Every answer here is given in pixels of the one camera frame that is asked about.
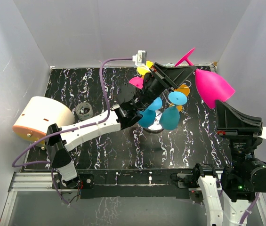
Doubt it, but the magenta wine glass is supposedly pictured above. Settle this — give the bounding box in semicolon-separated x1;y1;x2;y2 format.
129;77;144;89
174;48;236;109

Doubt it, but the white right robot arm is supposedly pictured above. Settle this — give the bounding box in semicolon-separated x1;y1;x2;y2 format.
192;100;266;226

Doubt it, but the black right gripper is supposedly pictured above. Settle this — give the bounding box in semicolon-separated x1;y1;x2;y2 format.
215;97;262;170

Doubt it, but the orange wine glass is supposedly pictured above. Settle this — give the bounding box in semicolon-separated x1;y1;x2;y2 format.
175;84;190;112
137;61;153;77

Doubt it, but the blue wine glass front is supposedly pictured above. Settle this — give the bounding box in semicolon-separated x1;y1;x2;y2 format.
138;97;162;128

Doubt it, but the blue wine glass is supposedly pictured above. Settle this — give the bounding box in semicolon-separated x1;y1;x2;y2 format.
138;97;162;128
159;91;187;130

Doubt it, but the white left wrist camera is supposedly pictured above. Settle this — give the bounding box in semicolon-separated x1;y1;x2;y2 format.
132;50;147;67

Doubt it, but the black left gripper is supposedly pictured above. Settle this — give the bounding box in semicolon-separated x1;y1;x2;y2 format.
137;64;197;113

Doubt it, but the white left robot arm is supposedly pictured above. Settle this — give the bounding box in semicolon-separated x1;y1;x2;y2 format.
45;63;196;188

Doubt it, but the white orange appliance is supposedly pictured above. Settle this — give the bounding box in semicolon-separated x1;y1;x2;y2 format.
12;96;74;143

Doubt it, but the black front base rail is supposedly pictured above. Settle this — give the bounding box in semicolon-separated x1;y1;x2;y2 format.
52;169;202;202

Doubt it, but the blue wine glass back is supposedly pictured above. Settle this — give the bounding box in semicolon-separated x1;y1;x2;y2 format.
159;91;187;130

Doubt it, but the chrome wire wine glass rack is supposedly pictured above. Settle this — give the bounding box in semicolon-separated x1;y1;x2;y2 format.
142;61;193;134

